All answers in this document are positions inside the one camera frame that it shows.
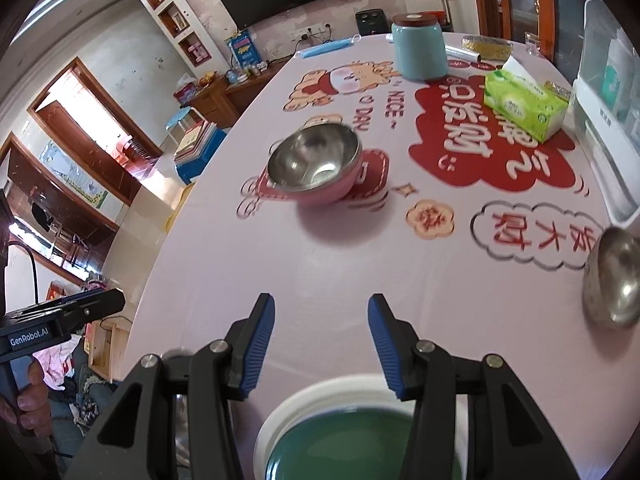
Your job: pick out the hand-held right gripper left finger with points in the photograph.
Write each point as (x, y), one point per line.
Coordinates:
(257, 345)

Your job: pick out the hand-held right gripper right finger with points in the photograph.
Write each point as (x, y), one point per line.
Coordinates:
(385, 345)

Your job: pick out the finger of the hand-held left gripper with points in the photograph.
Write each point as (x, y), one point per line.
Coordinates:
(95, 305)

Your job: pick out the white bowl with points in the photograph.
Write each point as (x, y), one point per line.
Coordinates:
(279, 417)

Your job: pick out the green plate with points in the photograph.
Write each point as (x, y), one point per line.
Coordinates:
(340, 445)

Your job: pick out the pink steel bowl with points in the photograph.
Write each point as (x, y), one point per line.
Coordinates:
(325, 190)

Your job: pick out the small steel bowl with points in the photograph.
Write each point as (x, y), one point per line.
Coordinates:
(615, 280)

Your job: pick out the person's left hand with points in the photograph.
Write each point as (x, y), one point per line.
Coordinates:
(32, 390)

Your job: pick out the wooden crate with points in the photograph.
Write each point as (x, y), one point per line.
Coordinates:
(107, 355)

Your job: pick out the printed pink tablecloth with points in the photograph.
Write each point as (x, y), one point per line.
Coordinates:
(350, 260)

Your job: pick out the wooden framed doorway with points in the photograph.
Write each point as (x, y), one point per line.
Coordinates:
(65, 130)

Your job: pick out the blue storage box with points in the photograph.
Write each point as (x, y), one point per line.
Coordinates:
(205, 160)

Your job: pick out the stack of books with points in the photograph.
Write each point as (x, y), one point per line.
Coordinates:
(192, 142)

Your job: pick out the blue stool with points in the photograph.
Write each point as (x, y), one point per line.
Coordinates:
(182, 117)

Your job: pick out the red tissue box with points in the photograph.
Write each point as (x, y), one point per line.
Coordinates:
(185, 92)

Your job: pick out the wooden cabinet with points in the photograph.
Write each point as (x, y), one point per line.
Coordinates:
(235, 95)

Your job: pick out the green tissue pack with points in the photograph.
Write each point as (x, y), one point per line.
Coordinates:
(520, 105)

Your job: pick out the blue printed box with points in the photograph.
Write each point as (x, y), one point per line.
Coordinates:
(242, 50)

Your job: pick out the teal canister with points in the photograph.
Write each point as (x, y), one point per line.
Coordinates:
(417, 50)

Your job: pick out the plastic wrap roll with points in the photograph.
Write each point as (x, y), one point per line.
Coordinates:
(462, 53)

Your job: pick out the blue face mask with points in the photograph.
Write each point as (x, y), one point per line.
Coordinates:
(325, 47)

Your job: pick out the white sterilizer cabinet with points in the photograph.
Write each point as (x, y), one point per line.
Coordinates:
(600, 125)

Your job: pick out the gold foil package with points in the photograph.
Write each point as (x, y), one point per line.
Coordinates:
(487, 46)

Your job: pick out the small black appliance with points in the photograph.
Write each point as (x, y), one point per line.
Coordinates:
(372, 22)

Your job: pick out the white wall shelf unit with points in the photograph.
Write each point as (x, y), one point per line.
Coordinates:
(145, 10)

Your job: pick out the white wall socket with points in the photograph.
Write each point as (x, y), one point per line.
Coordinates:
(310, 32)

